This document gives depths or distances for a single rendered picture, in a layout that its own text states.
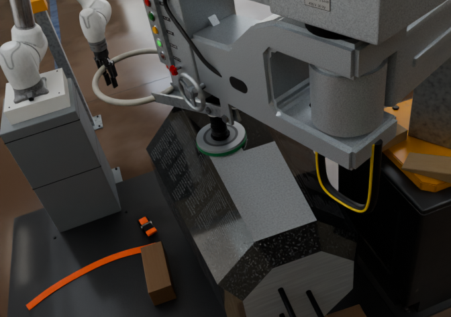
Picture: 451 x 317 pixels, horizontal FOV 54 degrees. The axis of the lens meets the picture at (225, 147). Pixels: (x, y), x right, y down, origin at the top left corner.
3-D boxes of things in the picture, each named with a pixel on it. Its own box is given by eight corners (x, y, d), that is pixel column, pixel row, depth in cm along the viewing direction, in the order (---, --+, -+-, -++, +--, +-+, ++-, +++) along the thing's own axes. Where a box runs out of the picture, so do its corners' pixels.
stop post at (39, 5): (101, 115, 379) (48, -12, 310) (103, 127, 363) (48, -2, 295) (77, 122, 376) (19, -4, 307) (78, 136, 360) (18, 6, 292)
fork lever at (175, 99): (271, 101, 166) (267, 89, 163) (231, 127, 158) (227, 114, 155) (181, 87, 221) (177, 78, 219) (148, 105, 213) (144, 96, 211)
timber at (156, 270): (145, 260, 251) (139, 247, 244) (166, 254, 253) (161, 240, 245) (154, 306, 228) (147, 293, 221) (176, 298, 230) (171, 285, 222)
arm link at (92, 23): (104, 43, 224) (110, 29, 233) (94, 14, 213) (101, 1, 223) (83, 44, 225) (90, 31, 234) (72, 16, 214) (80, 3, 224)
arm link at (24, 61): (7, 92, 233) (-14, 54, 219) (18, 74, 247) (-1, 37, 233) (36, 88, 232) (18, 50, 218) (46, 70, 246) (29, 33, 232)
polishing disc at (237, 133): (228, 158, 180) (227, 156, 179) (186, 146, 191) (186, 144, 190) (254, 128, 193) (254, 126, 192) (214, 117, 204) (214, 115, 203)
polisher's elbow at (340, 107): (337, 91, 133) (337, 29, 121) (396, 112, 121) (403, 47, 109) (296, 123, 125) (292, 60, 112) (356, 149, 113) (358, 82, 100)
